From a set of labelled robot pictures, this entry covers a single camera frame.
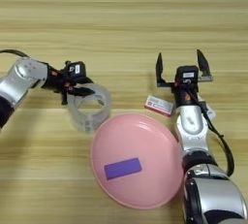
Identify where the white and red eraser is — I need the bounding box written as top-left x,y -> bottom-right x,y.
143,94 -> 175,117

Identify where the pink round plate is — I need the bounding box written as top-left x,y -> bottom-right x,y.
90,112 -> 185,210

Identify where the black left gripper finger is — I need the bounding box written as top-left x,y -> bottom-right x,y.
68,86 -> 96,98
76,76 -> 95,86

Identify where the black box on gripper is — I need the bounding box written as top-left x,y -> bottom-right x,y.
65,60 -> 87,80
174,65 -> 200,85

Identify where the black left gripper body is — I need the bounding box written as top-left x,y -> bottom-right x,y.
43,62 -> 87,107

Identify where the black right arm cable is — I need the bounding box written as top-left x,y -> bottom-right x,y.
183,85 -> 235,177

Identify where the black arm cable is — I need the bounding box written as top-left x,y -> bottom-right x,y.
183,85 -> 235,177
0,48 -> 30,58

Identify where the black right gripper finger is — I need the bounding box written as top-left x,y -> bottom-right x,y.
155,52 -> 165,83
196,48 -> 211,78

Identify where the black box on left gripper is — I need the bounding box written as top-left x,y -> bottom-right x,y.
65,60 -> 87,80

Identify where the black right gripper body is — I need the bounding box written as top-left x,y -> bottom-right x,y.
156,76 -> 214,108

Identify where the clear tape roll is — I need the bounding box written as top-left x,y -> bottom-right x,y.
66,82 -> 112,134

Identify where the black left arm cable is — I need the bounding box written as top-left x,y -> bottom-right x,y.
0,48 -> 30,58

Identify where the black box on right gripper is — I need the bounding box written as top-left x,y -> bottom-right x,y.
174,65 -> 200,85

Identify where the purple rectangular block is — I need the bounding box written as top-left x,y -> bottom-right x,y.
104,157 -> 143,181

